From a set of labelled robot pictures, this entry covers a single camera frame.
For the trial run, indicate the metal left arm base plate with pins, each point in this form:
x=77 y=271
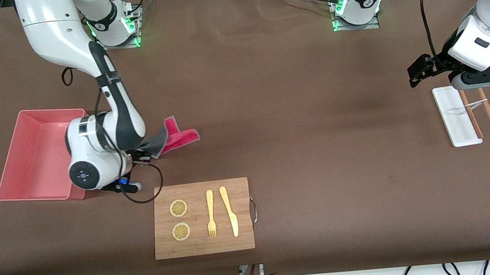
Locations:
x=372 y=25

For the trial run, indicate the small metal bracket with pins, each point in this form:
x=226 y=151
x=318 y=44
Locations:
x=242 y=272

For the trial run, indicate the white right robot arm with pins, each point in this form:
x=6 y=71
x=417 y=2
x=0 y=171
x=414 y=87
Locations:
x=56 y=30

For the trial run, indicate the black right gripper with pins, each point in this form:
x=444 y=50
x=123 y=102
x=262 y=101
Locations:
x=141 y=156

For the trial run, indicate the pink plastic bin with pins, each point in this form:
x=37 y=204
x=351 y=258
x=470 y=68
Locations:
x=33 y=155

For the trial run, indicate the yellow plastic fork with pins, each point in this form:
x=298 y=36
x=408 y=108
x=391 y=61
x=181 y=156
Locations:
x=210 y=205

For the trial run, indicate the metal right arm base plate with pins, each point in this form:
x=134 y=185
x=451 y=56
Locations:
x=126 y=45

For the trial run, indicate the pink and grey cloth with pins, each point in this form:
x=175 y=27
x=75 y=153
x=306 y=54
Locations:
x=176 y=138

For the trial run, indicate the bamboo cutting board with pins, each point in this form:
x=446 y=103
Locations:
x=202 y=247

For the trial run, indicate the yellow plastic knife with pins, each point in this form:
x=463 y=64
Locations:
x=230 y=212

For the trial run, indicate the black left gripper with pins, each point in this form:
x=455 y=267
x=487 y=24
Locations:
x=441 y=61

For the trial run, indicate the yellow lemon slice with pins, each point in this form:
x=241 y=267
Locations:
x=178 y=208
x=181 y=232

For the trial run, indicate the white rack base tray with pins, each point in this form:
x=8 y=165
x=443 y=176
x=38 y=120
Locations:
x=453 y=124

